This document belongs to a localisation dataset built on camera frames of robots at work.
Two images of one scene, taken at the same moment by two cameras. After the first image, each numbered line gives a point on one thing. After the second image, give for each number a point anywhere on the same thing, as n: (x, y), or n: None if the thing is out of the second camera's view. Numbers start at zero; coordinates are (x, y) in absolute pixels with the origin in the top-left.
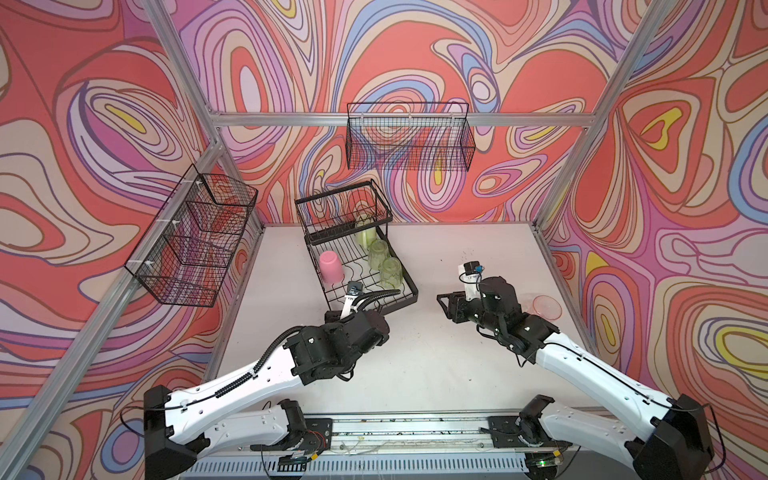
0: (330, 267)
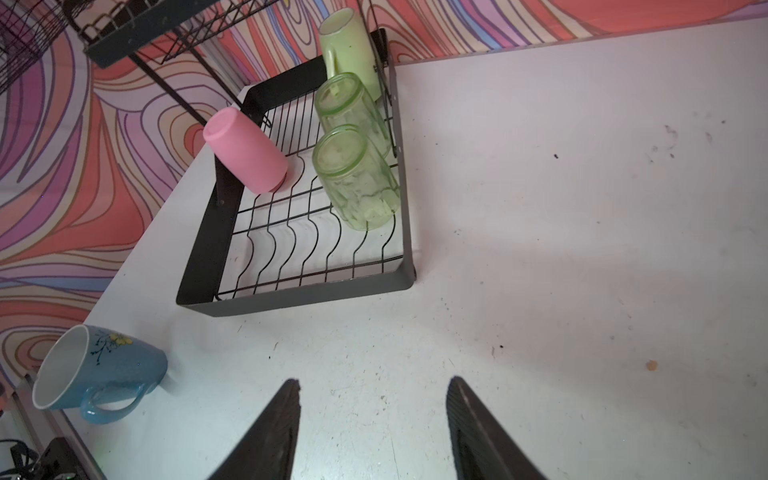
0: (254, 160)
